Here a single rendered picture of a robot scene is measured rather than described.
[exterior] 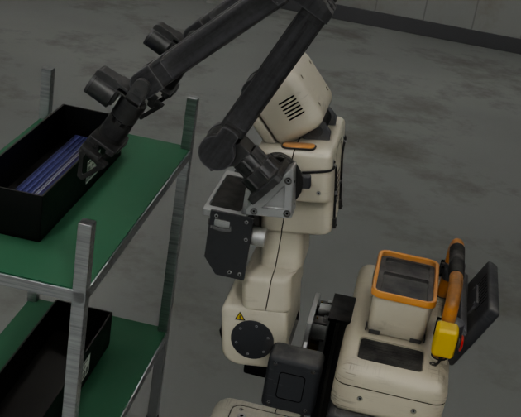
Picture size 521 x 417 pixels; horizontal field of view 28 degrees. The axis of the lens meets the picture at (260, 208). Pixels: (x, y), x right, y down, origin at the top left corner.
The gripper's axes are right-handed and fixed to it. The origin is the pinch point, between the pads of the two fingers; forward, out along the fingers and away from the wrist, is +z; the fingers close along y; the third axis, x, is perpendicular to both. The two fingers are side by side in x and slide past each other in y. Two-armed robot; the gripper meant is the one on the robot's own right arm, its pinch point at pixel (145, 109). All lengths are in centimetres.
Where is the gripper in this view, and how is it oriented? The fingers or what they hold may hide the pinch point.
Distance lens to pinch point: 267.6
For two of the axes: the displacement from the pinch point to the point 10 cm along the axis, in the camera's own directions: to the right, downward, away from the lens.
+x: 8.1, 5.9, 0.8
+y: -1.8, 3.8, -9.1
